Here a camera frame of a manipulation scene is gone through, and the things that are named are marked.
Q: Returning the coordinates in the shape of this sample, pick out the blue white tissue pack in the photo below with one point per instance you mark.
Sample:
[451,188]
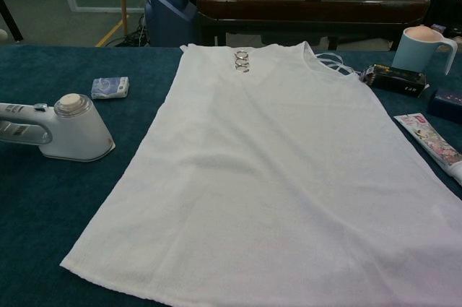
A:
[108,88]

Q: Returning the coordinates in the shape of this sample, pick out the black metal frame leg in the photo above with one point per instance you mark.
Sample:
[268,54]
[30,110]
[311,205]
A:
[12,18]

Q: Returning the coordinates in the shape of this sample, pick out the white handheld garment steamer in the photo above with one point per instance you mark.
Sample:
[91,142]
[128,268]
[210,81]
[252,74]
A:
[79,133]

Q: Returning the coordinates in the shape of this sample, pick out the floral print toothpaste tube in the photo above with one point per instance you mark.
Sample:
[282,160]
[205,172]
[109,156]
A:
[429,137]

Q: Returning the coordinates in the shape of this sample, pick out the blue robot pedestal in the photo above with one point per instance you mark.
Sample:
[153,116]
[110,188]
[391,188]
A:
[169,14]

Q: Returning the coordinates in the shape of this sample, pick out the brown mahjong table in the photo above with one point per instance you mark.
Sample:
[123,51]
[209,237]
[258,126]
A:
[307,9]

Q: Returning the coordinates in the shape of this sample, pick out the dark blue floral box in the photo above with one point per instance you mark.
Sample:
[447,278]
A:
[447,103]

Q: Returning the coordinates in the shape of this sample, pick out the black rectangular carton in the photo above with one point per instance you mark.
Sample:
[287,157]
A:
[397,81]

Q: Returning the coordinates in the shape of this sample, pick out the white sleeveless top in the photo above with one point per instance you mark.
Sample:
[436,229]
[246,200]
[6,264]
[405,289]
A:
[252,177]

